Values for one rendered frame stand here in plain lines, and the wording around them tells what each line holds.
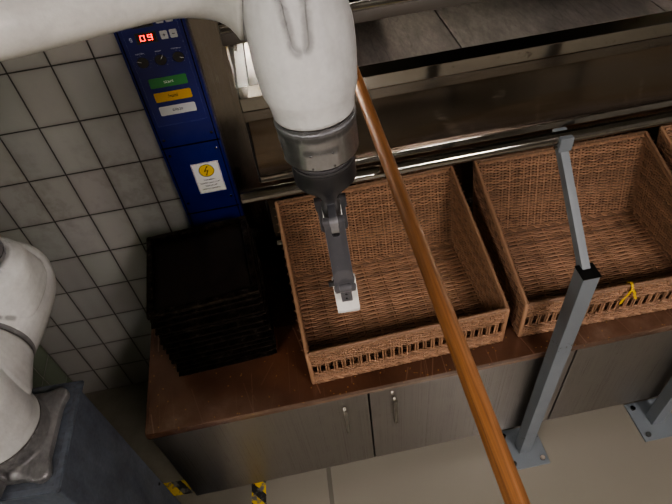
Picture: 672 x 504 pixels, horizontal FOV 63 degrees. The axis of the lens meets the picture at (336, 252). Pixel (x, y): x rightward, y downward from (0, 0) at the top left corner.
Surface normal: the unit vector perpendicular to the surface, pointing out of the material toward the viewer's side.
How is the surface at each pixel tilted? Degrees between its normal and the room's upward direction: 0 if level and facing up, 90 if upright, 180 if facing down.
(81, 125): 90
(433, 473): 0
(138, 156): 90
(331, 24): 81
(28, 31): 89
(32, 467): 15
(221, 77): 90
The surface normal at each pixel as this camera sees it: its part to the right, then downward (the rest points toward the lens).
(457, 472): -0.09, -0.67
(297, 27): 0.07, 0.60
